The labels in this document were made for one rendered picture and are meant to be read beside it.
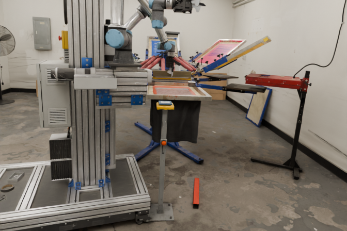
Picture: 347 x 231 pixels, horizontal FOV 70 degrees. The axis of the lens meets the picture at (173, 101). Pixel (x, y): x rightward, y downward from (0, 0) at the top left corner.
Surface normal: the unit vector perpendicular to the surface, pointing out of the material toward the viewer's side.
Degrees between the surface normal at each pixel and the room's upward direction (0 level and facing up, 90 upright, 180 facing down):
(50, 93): 90
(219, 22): 90
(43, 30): 90
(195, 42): 90
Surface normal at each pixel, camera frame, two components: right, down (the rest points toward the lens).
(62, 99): 0.31, 0.22
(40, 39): 0.10, 0.22
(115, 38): -0.14, 0.33
